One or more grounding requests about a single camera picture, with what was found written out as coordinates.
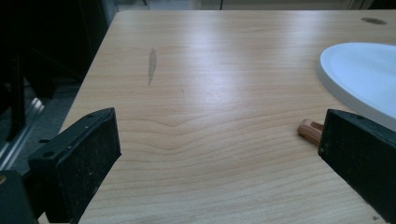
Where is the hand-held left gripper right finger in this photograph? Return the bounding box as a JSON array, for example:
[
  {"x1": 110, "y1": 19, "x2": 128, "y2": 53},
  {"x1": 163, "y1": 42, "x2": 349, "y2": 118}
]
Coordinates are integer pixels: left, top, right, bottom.
[{"x1": 318, "y1": 108, "x2": 396, "y2": 224}]

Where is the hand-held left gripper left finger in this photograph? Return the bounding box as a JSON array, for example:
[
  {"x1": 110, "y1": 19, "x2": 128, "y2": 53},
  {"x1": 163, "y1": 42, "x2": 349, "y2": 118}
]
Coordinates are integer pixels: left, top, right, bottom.
[{"x1": 27, "y1": 107, "x2": 122, "y2": 224}]

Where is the wooden-handled steel ladle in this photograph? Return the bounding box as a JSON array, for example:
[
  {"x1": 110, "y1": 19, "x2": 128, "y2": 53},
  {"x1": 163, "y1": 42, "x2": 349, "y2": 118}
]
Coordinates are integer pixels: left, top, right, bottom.
[{"x1": 297, "y1": 118, "x2": 325, "y2": 147}]

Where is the white utensil rack stand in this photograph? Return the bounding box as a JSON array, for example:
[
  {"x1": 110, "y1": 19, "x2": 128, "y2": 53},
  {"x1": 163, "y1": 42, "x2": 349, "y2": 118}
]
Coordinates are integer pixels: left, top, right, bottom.
[{"x1": 316, "y1": 42, "x2": 396, "y2": 132}]

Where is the dark round table grommet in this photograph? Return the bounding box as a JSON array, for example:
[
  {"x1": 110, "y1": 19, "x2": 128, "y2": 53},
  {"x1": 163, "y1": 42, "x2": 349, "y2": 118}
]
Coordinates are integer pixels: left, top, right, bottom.
[{"x1": 361, "y1": 17, "x2": 388, "y2": 26}]

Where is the aluminium floor rail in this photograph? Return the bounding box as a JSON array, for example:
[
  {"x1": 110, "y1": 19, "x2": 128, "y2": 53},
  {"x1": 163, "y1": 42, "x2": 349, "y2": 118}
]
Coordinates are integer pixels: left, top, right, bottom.
[{"x1": 0, "y1": 97, "x2": 45, "y2": 172}]

